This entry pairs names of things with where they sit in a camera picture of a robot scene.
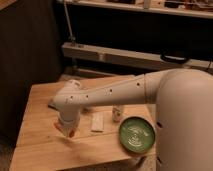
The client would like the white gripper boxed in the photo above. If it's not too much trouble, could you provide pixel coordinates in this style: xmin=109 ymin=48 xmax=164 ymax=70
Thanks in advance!
xmin=57 ymin=114 xmax=80 ymax=132

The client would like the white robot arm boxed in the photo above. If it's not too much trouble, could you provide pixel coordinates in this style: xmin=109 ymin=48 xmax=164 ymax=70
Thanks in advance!
xmin=53 ymin=69 xmax=213 ymax=171

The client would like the white patterned ceramic bottle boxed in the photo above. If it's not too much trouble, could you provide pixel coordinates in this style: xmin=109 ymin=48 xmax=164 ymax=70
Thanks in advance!
xmin=112 ymin=105 xmax=124 ymax=122

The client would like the green ceramic plate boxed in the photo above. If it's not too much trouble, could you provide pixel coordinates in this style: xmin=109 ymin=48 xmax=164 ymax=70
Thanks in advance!
xmin=119 ymin=116 xmax=155 ymax=154

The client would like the grey rectangular block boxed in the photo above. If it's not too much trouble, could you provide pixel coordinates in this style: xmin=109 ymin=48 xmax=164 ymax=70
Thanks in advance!
xmin=48 ymin=99 xmax=57 ymax=110

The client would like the white rectangular sponge block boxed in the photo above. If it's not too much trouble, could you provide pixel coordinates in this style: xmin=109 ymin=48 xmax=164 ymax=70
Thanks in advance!
xmin=91 ymin=112 xmax=104 ymax=132

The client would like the wooden table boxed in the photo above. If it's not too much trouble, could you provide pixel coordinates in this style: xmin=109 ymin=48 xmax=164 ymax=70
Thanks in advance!
xmin=8 ymin=75 xmax=163 ymax=171

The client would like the long grey metal case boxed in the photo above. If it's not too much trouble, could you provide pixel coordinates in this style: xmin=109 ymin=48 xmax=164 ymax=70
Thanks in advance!
xmin=62 ymin=42 xmax=213 ymax=73

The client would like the metal vertical pole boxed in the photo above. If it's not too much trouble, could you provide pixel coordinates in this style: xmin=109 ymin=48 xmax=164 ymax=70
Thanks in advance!
xmin=63 ymin=0 xmax=76 ymax=46

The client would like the upper wooden shelf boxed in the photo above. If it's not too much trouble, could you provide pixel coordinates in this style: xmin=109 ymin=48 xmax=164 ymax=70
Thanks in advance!
xmin=56 ymin=0 xmax=213 ymax=19

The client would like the black case handle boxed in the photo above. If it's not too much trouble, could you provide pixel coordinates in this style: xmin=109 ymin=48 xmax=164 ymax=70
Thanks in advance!
xmin=160 ymin=54 xmax=190 ymax=64

